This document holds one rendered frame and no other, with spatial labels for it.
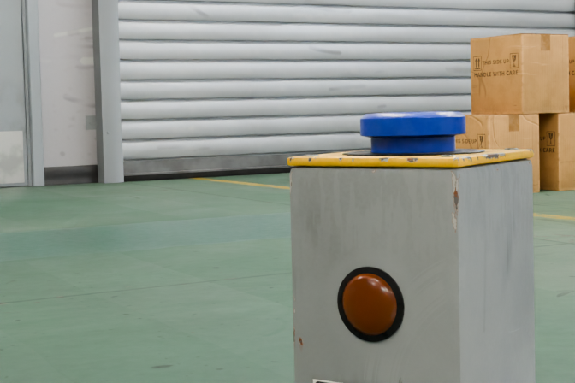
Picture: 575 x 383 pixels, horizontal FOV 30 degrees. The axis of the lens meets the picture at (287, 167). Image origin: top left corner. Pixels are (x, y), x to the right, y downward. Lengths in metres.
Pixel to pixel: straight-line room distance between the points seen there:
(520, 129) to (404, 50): 2.19
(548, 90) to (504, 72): 0.18
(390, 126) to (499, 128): 3.66
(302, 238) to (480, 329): 0.07
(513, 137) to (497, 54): 0.34
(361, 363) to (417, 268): 0.04
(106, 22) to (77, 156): 0.67
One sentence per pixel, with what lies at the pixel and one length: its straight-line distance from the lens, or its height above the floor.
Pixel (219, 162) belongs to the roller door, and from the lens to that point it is 5.63.
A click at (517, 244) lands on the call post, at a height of 0.28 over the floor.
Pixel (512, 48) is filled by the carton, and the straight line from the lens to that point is 4.15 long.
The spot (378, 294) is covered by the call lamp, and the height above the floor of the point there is 0.27.
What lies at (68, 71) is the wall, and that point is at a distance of 5.41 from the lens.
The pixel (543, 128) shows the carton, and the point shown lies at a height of 0.24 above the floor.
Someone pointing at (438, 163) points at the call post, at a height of 0.31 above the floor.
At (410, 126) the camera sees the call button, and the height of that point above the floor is 0.32.
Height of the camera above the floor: 0.33
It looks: 3 degrees down
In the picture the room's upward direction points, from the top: 1 degrees counter-clockwise
